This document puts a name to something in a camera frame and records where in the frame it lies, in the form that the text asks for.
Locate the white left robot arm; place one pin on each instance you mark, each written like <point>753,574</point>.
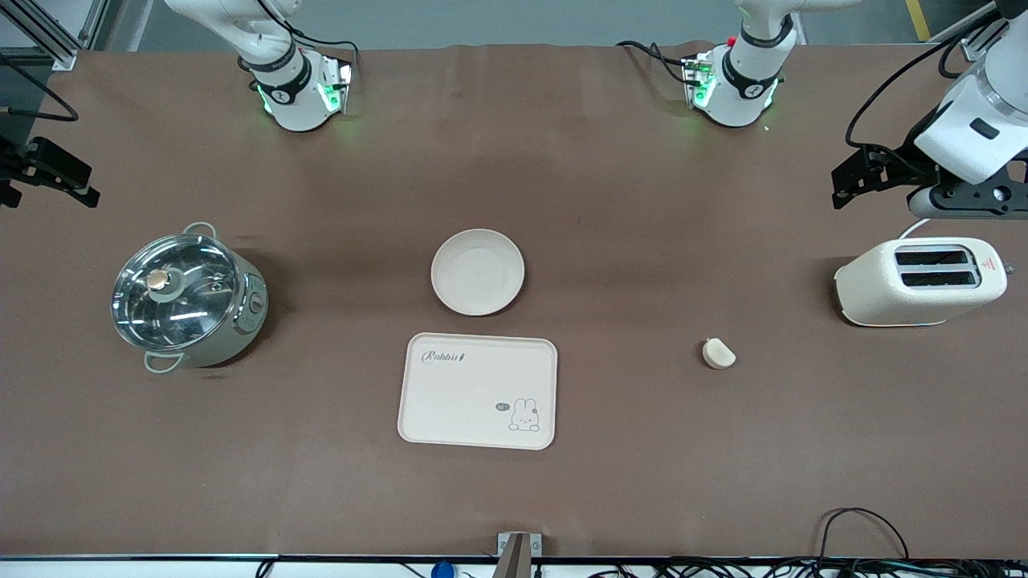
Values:
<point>747,80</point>

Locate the aluminium frame profile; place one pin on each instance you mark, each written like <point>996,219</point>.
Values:
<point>976,32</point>
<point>48,36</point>

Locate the beige rabbit print tray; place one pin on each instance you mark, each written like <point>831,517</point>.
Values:
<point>474,393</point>

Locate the glass pot lid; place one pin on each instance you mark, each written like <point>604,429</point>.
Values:
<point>173,293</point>

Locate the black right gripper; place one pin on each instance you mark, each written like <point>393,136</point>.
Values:
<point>18,163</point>

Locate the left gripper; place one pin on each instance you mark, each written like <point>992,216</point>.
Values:
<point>905,157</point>

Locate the pale green electric pot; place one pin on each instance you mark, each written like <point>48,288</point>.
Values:
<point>241,321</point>

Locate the round beige plate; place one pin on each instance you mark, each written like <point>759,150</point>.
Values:
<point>478,271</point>

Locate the green-lit arm base box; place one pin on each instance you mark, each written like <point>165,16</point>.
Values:
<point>697,80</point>
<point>339,84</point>

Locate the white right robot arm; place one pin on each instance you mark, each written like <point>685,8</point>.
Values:
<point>293,104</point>

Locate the brown table mat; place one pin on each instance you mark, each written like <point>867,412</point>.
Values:
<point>642,449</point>

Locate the cream two-slot toaster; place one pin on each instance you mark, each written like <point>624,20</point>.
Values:
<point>915,291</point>

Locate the small white bun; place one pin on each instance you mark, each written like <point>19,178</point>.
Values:
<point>718,354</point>

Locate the small blue round object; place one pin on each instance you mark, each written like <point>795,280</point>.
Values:
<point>442,571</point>

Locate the grey metal camera bracket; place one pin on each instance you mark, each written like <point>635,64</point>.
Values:
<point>518,554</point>

